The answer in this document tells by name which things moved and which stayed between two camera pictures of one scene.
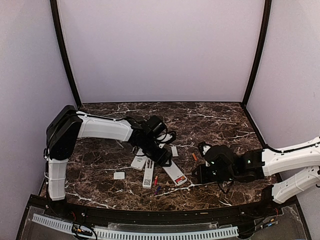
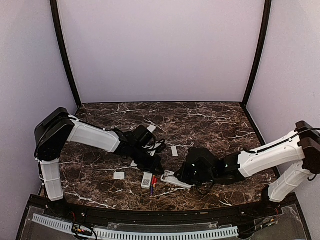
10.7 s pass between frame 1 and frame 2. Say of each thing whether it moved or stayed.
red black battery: moved
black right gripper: moved
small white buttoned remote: stayed
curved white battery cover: stayed
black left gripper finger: moved
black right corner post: stayed
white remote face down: moved
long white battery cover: stayed
